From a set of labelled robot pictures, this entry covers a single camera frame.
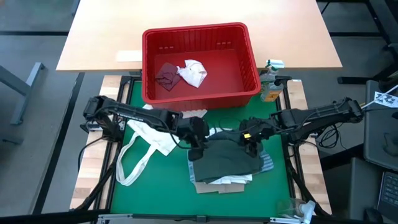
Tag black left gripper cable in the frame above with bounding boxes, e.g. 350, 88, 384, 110
169, 130, 189, 150

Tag grey metal desk leg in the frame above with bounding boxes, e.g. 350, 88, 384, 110
0, 62, 47, 126

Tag black desk frame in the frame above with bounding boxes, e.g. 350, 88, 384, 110
337, 0, 398, 85

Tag grey side desk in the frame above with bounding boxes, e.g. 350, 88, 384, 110
363, 79, 398, 172

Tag clear plastic spray bottle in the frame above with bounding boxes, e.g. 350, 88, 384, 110
275, 197, 317, 224

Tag black cable bundle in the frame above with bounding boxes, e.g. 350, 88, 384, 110
317, 121, 343, 150

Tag silver frame bracket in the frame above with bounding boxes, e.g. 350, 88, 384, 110
269, 216, 305, 224
97, 213, 135, 224

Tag black keyboard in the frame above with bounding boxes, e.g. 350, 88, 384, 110
376, 170, 398, 215

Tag blue white striped towel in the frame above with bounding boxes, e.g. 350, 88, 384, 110
187, 151, 275, 184

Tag small white cloth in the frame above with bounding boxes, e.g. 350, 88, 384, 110
176, 58, 208, 88

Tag dark green garment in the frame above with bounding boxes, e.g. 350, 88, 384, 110
191, 130, 265, 184

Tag white printed tote bag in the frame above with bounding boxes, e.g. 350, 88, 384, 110
116, 104, 208, 187

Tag light wooden table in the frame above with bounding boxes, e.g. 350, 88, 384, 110
56, 0, 343, 72

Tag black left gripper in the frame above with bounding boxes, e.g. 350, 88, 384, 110
178, 116, 211, 162

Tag maroon cloth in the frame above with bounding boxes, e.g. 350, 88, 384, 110
154, 61, 183, 91

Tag green work mat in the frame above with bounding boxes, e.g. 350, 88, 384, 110
110, 77, 292, 218

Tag white garment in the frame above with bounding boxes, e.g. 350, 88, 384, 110
207, 126, 253, 186

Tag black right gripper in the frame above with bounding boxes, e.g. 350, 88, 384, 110
239, 117, 274, 156

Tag beige trousers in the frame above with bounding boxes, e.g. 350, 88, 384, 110
195, 181, 246, 195

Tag white patterned paper flag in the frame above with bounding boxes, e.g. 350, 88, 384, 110
368, 83, 398, 109

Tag white paper label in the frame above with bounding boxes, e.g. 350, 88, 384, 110
116, 49, 143, 62

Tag red plastic laundry bin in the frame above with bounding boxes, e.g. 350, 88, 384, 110
141, 21, 261, 112

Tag black aluminium frame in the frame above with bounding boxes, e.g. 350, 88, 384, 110
72, 74, 332, 224

